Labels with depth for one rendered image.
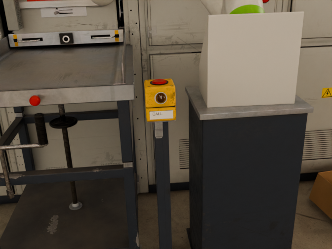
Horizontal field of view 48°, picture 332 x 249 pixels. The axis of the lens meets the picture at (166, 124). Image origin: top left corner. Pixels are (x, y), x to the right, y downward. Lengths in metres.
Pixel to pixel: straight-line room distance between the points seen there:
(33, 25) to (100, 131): 0.61
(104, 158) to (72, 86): 0.91
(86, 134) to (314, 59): 1.25
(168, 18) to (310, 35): 0.72
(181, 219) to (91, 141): 0.62
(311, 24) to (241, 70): 0.85
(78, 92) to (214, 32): 0.47
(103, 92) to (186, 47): 0.77
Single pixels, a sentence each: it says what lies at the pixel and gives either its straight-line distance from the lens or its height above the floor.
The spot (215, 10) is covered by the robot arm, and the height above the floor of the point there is 1.03.
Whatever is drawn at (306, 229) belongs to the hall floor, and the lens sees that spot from 2.00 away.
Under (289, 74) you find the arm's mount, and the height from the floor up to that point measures 0.85.
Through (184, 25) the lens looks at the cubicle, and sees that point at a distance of 1.86.
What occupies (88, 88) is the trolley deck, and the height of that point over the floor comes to 0.84.
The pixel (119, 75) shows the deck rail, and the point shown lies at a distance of 1.31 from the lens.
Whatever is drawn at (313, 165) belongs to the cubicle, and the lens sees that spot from 2.34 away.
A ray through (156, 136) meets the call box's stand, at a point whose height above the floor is 0.75.
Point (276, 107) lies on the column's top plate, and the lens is 1.29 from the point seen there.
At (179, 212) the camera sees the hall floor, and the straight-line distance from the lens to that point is 2.03.
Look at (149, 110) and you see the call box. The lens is 1.00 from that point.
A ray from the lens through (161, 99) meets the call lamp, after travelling 0.98.
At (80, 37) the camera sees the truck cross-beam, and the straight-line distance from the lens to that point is 1.88.
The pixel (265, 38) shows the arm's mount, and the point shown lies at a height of 0.97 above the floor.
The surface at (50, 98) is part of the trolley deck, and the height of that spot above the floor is 0.81.
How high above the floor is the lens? 1.18
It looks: 22 degrees down
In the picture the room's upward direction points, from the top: 2 degrees counter-clockwise
